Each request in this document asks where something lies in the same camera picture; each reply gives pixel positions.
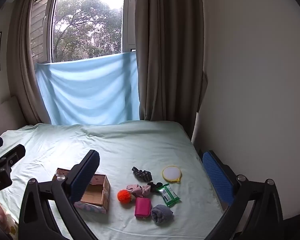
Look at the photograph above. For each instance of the brown curtain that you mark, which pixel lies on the brown curtain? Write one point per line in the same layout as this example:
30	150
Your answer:
170	55
21	62

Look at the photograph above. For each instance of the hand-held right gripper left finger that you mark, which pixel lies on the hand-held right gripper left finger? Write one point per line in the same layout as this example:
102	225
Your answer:
86	177

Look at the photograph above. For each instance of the plain black scrunchie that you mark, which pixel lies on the plain black scrunchie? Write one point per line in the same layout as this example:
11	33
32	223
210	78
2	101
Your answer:
154	186

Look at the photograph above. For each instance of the magenta cylindrical bottle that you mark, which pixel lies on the magenta cylindrical bottle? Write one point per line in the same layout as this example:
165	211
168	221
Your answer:
143	207

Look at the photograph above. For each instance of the round yellow-rimmed pouch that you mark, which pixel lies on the round yellow-rimmed pouch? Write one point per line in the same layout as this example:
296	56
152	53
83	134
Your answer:
171	173

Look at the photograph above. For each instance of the white framed window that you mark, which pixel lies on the white framed window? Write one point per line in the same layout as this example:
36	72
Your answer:
51	30

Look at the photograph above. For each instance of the dark patterned scrunchie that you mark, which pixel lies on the dark patterned scrunchie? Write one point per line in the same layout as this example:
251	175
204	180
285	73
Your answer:
141	174

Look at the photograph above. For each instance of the pink fabric scrunchie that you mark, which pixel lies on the pink fabric scrunchie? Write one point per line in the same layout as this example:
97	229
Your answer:
138	188

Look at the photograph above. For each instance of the green wet wipes packet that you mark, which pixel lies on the green wet wipes packet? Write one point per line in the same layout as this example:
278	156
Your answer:
168	193

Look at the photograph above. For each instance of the grey sock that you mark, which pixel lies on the grey sock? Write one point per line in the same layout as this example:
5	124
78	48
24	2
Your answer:
161	213

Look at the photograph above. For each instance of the orange pom-pom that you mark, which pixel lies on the orange pom-pom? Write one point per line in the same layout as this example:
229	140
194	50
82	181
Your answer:
124	196

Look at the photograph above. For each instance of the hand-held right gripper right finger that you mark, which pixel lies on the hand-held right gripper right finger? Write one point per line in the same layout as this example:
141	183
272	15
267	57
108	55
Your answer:
218	180

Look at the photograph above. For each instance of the patterned cardboard box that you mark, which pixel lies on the patterned cardboard box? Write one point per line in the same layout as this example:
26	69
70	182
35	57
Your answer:
100	192

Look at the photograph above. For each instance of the tree outside window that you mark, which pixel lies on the tree outside window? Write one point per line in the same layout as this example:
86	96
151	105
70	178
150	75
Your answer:
87	27

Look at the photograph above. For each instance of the light blue hanging cloth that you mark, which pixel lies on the light blue hanging cloth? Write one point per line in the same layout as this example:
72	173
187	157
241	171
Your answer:
90	92

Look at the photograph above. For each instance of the beige headboard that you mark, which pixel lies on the beige headboard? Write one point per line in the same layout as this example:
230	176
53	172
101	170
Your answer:
5	117

